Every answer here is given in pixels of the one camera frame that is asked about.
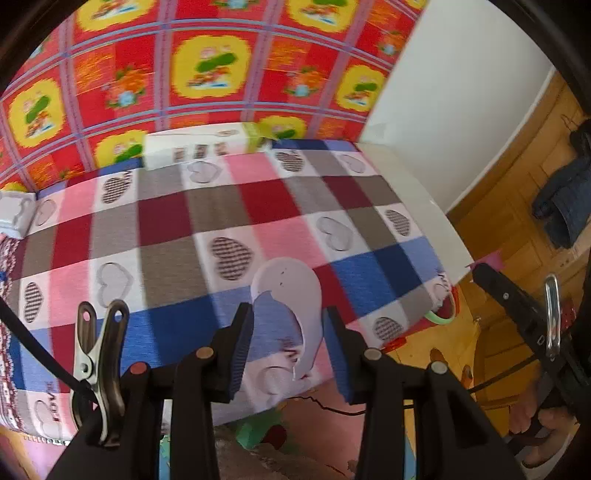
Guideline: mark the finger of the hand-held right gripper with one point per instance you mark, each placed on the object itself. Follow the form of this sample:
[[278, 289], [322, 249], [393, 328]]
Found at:
[[508, 304]]

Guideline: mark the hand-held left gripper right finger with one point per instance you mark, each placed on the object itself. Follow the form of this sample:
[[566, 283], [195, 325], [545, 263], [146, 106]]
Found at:
[[339, 364]]

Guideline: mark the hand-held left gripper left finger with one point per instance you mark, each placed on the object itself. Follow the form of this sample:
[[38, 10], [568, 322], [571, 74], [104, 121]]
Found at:
[[242, 350]]

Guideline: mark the pink paper scrap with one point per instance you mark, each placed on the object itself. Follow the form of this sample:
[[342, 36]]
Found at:
[[491, 261]]

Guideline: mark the red bucket with green rim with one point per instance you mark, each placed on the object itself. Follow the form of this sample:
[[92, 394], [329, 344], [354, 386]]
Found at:
[[441, 319]]

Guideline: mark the white box with green end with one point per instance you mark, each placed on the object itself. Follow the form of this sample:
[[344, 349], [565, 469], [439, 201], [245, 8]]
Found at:
[[184, 145]]

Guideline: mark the person's right hand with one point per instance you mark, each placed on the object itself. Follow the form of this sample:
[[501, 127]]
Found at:
[[556, 417]]

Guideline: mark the metal spring clip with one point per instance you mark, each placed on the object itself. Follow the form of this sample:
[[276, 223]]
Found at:
[[99, 369], [552, 318]]

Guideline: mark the orange grey slipper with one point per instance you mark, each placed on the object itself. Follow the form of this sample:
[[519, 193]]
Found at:
[[437, 356], [467, 374]]

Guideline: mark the person's left red slipper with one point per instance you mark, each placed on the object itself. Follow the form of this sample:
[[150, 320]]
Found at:
[[276, 437]]

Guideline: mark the dark blue jeans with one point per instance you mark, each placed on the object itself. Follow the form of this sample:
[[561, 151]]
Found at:
[[563, 203]]

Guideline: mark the checked heart print blanket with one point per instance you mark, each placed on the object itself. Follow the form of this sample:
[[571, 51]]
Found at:
[[184, 230]]

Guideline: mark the white tissue packet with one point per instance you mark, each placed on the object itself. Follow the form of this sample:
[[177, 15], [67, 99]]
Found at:
[[16, 214]]

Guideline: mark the red floral wall cloth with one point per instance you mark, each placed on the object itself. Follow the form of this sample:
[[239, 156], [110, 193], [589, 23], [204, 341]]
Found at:
[[138, 69]]

